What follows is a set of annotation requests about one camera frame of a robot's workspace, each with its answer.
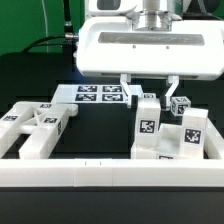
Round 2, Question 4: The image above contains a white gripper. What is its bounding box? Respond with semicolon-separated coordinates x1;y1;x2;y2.
76;16;224;111

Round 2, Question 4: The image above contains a white chair seat part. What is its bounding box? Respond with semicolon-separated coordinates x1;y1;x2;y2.
131;123;186;159

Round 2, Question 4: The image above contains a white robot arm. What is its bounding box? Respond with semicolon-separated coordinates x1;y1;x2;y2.
76;0;224;107

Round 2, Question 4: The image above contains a white tagged cube left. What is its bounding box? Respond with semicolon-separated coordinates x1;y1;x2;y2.
143;93;156;99

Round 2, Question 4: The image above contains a white tagged cube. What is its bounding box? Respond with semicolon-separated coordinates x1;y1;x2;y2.
171;96;191;116
143;93;156;99

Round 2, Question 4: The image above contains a white tagged cube right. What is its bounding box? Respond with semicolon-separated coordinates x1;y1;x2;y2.
171;96;191;116

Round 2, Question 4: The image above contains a white fiducial marker plate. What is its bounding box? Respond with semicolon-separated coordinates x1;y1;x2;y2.
51;83;144;105

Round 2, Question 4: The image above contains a white U-shaped fence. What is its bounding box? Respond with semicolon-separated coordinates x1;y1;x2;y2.
0;115;224;188

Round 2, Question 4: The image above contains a black cable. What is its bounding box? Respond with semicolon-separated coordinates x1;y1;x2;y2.
21;0;80;54

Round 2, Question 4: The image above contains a white chair back frame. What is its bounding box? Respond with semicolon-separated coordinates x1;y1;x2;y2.
0;101;78;159

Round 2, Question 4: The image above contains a white thin cable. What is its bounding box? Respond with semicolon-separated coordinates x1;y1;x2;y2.
41;0;50;54

